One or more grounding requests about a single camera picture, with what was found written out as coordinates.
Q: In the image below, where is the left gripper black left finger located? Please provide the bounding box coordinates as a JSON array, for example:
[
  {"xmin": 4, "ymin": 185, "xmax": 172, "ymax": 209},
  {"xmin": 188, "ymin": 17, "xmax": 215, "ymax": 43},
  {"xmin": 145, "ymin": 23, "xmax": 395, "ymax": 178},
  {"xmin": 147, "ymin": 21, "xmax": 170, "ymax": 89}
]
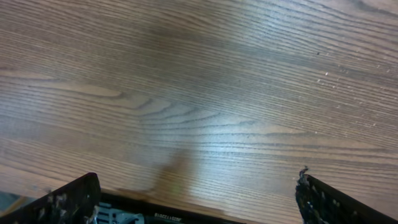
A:
[{"xmin": 1, "ymin": 172, "xmax": 101, "ymax": 224}]

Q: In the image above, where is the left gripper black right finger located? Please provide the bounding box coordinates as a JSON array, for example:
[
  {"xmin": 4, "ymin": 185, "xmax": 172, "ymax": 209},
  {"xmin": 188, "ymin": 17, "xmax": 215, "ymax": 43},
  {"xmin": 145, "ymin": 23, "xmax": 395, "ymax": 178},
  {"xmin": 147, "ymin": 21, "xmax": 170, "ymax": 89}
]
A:
[{"xmin": 295, "ymin": 167, "xmax": 397, "ymax": 224}]

